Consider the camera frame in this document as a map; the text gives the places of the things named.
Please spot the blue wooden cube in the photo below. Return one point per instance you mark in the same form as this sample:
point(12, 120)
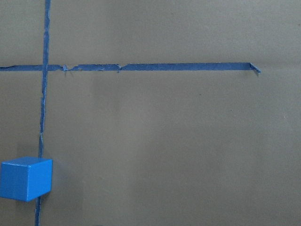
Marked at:
point(25, 178)

